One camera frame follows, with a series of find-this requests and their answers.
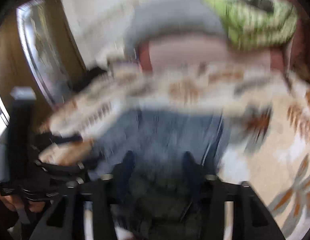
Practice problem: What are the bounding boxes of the grey denim pants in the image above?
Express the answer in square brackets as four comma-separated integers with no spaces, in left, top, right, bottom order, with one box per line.
[92,109,230,180]

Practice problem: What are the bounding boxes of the person's left hand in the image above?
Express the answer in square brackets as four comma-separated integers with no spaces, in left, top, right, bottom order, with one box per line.
[0,194,45,213]

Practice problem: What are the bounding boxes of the leaf pattern beige blanket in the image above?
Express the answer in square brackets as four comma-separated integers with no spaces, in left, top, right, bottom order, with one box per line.
[47,64,310,239]

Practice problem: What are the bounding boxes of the black cloth at blanket edge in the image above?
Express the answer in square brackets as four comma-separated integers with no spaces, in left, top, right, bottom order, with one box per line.
[70,66,108,93]

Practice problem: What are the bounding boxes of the wooden door with glass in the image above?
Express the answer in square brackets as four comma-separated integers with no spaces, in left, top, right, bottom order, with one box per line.
[0,0,86,136]

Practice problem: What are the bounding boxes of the pink brown sofa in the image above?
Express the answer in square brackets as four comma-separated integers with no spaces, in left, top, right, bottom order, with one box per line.
[137,0,310,84]

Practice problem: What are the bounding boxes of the green patterned folded quilt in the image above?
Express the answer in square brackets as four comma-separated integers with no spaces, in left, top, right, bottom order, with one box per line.
[203,0,299,51]

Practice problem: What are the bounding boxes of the grey quilted pillow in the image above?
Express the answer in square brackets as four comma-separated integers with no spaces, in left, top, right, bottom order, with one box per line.
[124,0,227,59]

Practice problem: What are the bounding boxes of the dark grey garment on quilt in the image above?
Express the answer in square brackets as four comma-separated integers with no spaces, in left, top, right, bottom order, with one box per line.
[239,0,274,14]

